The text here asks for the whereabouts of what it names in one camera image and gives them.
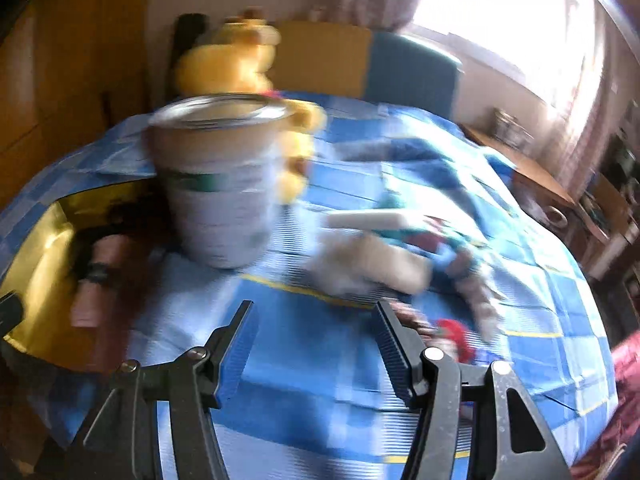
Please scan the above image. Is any cream cloth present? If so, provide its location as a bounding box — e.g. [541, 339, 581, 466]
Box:
[307, 232, 433, 296]

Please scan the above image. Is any pink patterned cloth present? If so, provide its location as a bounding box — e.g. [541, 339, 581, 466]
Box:
[570, 330, 640, 480]

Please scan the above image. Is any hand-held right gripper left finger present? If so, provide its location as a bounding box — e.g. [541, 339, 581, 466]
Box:
[65, 300, 261, 480]

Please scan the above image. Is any gold box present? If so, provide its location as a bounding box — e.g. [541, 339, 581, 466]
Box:
[0, 180, 166, 376]

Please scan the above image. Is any grey cardboard box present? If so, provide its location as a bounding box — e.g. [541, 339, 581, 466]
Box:
[145, 94, 301, 270]

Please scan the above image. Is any blue checked bedsheet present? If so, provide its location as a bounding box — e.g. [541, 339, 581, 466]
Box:
[0, 92, 616, 480]

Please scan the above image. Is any teal plush toy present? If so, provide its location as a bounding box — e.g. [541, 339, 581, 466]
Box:
[380, 195, 506, 331]

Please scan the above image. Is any dark brown plush toy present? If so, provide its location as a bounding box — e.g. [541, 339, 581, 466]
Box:
[72, 195, 166, 261]

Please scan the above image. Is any yellow plush toy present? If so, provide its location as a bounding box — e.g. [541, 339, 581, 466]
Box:
[172, 7, 328, 206]

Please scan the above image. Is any white foam block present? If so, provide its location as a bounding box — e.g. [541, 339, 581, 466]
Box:
[325, 210, 408, 233]

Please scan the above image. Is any pink plush toy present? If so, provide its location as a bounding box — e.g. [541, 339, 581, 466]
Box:
[70, 232, 151, 328]

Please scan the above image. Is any multicolour panel headboard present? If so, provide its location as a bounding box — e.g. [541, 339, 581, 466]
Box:
[272, 22, 463, 116]

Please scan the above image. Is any window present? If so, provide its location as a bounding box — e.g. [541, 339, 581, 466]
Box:
[415, 0, 596, 111]

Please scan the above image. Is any wooden side desk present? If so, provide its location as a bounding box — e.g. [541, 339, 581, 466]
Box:
[462, 122, 611, 271]

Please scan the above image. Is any wooden wardrobe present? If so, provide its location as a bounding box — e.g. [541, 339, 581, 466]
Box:
[0, 0, 151, 201]

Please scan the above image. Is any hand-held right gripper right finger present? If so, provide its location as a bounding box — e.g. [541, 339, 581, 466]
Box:
[375, 300, 573, 480]

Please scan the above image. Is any red hat plush toy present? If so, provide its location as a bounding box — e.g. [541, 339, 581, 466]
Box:
[400, 305, 481, 366]

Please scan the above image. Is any black bolster pillow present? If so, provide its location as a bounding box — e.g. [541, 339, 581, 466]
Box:
[172, 14, 208, 68]

